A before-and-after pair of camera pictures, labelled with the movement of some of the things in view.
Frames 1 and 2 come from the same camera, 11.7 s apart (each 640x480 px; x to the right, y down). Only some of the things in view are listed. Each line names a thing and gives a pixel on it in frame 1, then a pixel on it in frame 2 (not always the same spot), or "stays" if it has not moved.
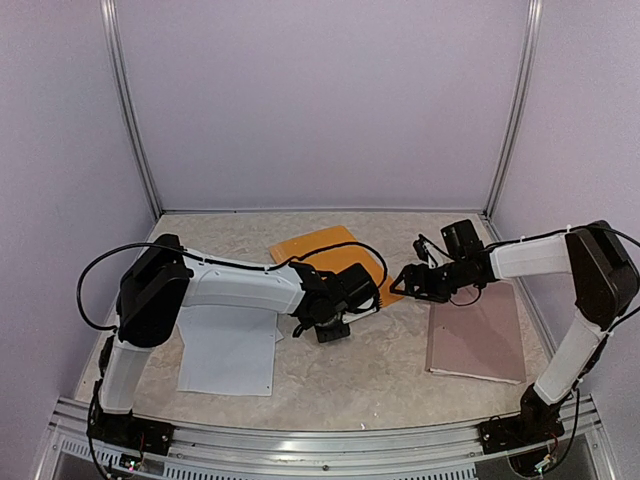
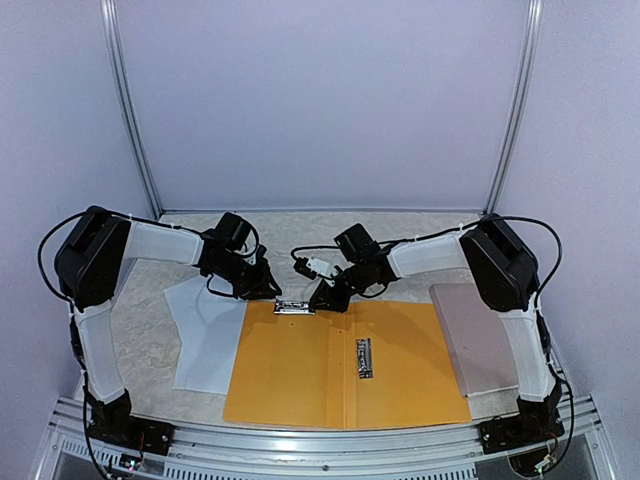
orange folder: [335, 260] to [372, 364]
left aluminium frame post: [113, 33] stays
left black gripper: [329, 335] to [260, 285]
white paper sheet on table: [227, 351] stays
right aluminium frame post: [532, 33] stays
